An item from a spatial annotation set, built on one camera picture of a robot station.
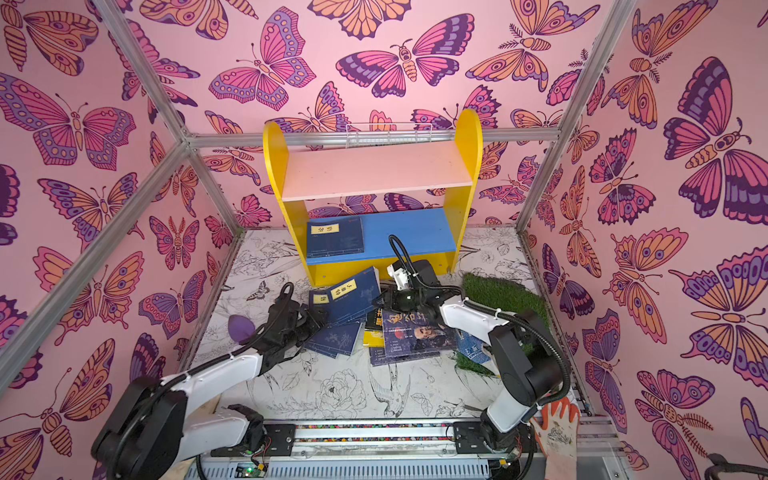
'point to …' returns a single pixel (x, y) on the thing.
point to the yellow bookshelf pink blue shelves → (413, 192)
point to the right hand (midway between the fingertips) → (373, 299)
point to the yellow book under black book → (374, 339)
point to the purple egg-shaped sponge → (240, 328)
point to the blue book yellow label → (338, 236)
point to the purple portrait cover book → (408, 333)
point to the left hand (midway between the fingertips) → (329, 313)
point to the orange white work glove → (556, 429)
